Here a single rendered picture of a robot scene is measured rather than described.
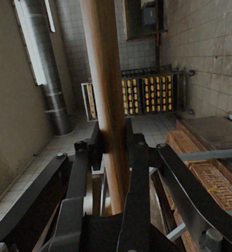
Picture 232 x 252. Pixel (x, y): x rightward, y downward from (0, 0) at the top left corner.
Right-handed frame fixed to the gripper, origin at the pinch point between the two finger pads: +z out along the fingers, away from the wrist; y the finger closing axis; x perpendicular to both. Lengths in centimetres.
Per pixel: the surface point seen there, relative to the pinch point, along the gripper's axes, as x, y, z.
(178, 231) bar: -63, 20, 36
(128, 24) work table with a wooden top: 80, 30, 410
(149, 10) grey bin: 104, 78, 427
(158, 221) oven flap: -115, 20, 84
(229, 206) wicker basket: -67, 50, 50
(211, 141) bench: -61, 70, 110
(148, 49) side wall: 29, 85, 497
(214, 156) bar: -58, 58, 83
